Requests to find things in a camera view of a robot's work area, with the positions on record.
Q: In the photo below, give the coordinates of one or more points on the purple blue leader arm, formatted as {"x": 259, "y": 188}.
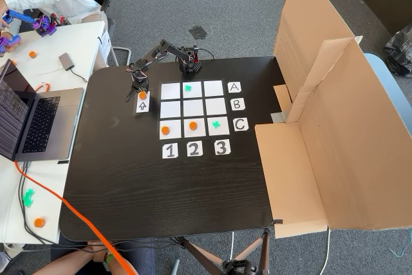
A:
{"x": 43, "y": 25}

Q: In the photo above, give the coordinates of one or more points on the dark floor socket plate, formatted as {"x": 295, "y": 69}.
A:
{"x": 198, "y": 32}

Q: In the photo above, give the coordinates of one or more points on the paper sheet number 3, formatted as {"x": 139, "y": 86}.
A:
{"x": 222, "y": 147}

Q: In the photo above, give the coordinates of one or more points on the brown cardboard screen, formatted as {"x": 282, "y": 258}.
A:
{"x": 338, "y": 146}

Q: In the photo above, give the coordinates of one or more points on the green wristwatch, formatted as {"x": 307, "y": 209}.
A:
{"x": 108, "y": 258}

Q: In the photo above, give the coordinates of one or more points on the brown wooden tripod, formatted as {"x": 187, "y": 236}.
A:
{"x": 199, "y": 254}

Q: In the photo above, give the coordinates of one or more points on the paper sheet number 1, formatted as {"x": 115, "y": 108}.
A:
{"x": 170, "y": 150}

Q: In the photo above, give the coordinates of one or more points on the grey usb hub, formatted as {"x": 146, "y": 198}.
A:
{"x": 66, "y": 61}

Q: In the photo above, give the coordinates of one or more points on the white metal table leg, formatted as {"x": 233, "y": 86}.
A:
{"x": 120, "y": 49}

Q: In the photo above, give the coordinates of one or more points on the paper sheet letter B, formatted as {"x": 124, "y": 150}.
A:
{"x": 237, "y": 104}

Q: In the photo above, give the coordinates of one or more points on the paper sheet letter C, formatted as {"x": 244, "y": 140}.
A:
{"x": 240, "y": 124}

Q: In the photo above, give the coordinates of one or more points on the white paper grid square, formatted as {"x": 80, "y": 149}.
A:
{"x": 213, "y": 89}
{"x": 201, "y": 133}
{"x": 175, "y": 135}
{"x": 170, "y": 91}
{"x": 193, "y": 108}
{"x": 224, "y": 131}
{"x": 196, "y": 94}
{"x": 215, "y": 107}
{"x": 170, "y": 109}

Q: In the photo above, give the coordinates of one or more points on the white arrow paper sheet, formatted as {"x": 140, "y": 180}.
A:
{"x": 143, "y": 106}

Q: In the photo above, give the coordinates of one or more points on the grey tape piece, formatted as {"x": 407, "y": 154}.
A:
{"x": 279, "y": 117}

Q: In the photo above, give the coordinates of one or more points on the round orange token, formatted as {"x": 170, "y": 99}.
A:
{"x": 164, "y": 130}
{"x": 13, "y": 62}
{"x": 142, "y": 96}
{"x": 39, "y": 222}
{"x": 31, "y": 54}
{"x": 192, "y": 126}

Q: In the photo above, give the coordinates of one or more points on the person's right hand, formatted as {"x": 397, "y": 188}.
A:
{"x": 13, "y": 42}

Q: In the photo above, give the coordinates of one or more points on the black plastic bag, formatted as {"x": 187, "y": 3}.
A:
{"x": 399, "y": 53}

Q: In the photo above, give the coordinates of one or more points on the grey open laptop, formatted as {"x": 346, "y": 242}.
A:
{"x": 48, "y": 123}

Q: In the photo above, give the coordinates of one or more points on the person in jeans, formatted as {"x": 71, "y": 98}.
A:
{"x": 141, "y": 255}

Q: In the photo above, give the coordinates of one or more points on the person's left hand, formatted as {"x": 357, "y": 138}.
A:
{"x": 2, "y": 14}

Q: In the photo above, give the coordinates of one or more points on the paper sheet letter A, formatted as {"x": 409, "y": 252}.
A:
{"x": 234, "y": 87}

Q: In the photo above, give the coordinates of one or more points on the green cross token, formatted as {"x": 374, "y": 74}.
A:
{"x": 29, "y": 193}
{"x": 216, "y": 124}
{"x": 188, "y": 88}
{"x": 27, "y": 202}

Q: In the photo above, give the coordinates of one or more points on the paper sheet number 2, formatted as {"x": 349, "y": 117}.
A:
{"x": 194, "y": 149}

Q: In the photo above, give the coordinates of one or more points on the white printed paper card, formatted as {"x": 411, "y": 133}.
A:
{"x": 104, "y": 43}

